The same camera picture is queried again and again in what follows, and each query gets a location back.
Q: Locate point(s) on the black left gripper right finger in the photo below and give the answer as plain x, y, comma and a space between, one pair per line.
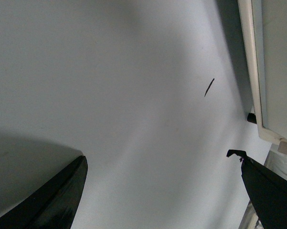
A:
267, 191

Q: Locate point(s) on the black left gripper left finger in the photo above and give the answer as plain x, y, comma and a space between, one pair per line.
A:
53, 205

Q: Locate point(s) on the oven door with window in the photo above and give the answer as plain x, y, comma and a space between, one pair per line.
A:
270, 24

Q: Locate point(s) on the white Toshiba toaster oven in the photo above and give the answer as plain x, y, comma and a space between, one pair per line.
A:
247, 22

